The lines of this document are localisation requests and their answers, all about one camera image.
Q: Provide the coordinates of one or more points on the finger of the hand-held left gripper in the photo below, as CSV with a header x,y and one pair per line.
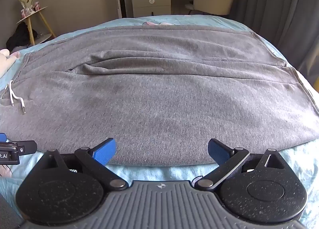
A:
x,y
2,137

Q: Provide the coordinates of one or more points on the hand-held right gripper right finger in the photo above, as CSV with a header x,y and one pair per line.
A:
x,y
219,150

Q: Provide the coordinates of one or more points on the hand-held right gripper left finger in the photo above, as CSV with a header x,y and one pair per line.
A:
x,y
107,150

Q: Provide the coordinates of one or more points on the grey pants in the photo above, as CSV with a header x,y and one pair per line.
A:
x,y
159,94

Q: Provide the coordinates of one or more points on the light blue printed blanket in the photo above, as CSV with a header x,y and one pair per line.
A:
x,y
149,172

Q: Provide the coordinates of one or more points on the dark cloth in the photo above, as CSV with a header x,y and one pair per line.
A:
x,y
21,35

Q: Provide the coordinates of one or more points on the white bed sheet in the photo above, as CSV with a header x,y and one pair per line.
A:
x,y
311,94

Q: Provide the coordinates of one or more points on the round wooden side table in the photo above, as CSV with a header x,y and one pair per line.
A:
x,y
32,16

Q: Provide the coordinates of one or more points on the pink jar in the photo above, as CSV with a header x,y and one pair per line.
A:
x,y
37,6
26,13

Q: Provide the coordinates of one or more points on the white shell chair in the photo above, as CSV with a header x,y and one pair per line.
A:
x,y
214,0

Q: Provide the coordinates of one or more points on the white drawer cabinet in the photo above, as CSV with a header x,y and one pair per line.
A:
x,y
151,5

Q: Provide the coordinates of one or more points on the grey curtain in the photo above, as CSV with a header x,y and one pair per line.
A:
x,y
274,7

